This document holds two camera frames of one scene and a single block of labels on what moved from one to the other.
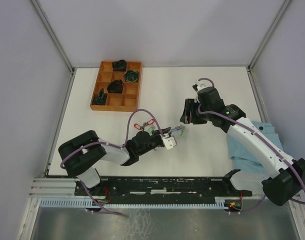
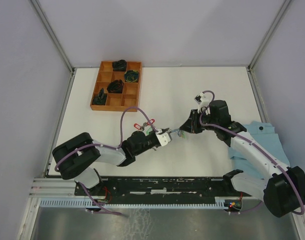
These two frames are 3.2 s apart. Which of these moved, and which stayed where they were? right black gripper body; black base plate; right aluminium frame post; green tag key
Moved: right black gripper body
Stayed: black base plate; green tag key; right aluminium frame post
